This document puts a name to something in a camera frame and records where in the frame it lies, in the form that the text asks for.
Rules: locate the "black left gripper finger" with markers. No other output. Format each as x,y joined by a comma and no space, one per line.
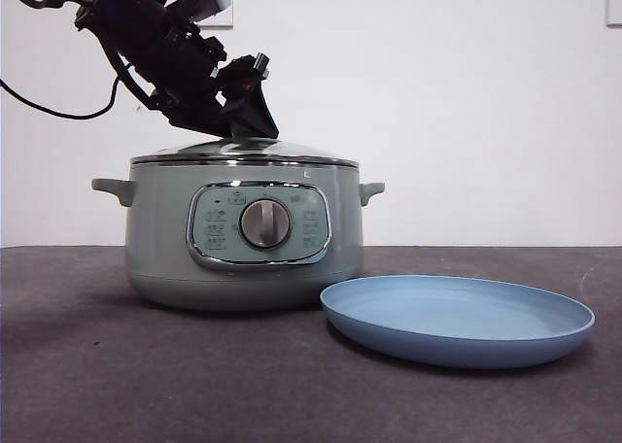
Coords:
199,120
252,115

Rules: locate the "glass lid with green knob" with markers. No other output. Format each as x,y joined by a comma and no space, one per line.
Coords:
301,152

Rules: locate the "pale green electric steamer pot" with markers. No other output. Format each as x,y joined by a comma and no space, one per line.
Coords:
160,244

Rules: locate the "blue round plate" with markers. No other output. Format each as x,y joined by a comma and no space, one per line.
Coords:
452,346

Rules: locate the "white wall socket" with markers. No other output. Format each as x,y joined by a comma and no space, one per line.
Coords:
224,21

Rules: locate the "white wall plate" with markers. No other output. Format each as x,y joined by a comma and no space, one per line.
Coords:
614,6

